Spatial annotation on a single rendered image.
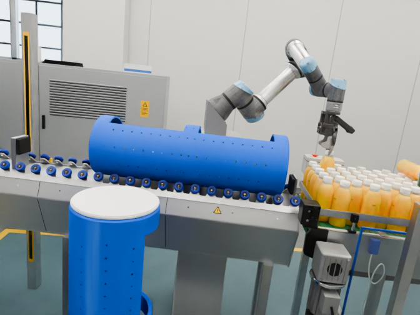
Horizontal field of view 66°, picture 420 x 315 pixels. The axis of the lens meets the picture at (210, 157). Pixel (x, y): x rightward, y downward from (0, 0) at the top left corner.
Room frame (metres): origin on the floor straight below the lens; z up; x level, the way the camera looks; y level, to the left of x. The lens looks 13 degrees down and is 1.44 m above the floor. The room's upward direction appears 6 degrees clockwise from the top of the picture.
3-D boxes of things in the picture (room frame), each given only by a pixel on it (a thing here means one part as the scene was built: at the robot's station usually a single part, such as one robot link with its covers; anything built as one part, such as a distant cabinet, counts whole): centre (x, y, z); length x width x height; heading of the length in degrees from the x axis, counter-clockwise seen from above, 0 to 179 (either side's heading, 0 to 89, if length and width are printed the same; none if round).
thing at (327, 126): (1.60, -0.56, 1.30); 0.09 x 0.08 x 0.12; 87
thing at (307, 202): (1.28, -0.43, 0.95); 0.10 x 0.07 x 0.10; 177
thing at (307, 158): (1.76, -0.62, 1.05); 0.20 x 0.10 x 0.10; 87
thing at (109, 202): (1.00, 0.29, 1.03); 0.28 x 0.28 x 0.01
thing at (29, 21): (1.89, 1.07, 0.85); 0.06 x 0.06 x 1.70; 87
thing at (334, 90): (1.60, -0.57, 1.46); 0.09 x 0.08 x 0.11; 28
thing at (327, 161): (1.60, -0.59, 1.06); 0.07 x 0.07 x 0.19
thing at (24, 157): (1.56, 0.93, 1.00); 0.10 x 0.04 x 0.15; 177
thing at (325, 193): (1.36, -0.51, 0.99); 0.07 x 0.07 x 0.19
